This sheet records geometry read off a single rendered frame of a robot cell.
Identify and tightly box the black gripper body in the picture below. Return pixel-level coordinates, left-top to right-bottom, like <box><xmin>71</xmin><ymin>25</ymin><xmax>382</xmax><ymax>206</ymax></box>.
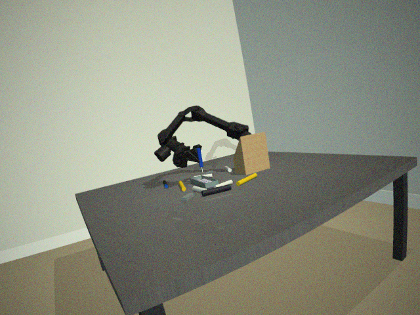
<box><xmin>172</xmin><ymin>142</ymin><xmax>202</xmax><ymax>164</ymax></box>

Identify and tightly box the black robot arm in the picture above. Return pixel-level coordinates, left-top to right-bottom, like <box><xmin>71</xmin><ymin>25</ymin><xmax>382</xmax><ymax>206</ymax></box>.
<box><xmin>154</xmin><ymin>106</ymin><xmax>251</xmax><ymax>168</ymax></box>

